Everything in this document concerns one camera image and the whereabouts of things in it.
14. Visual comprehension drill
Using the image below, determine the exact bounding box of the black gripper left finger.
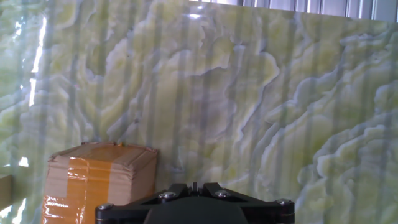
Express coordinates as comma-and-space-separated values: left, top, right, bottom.
95, 182, 194, 224

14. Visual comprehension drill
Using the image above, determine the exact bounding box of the green marble pattern mat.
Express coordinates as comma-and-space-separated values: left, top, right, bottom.
0, 0, 398, 224

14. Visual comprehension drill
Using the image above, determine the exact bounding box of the cardboard box with orange tape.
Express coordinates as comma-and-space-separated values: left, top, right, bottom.
41, 141, 159, 224

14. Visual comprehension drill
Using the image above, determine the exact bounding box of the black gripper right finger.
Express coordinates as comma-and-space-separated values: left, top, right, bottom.
201, 182, 295, 224

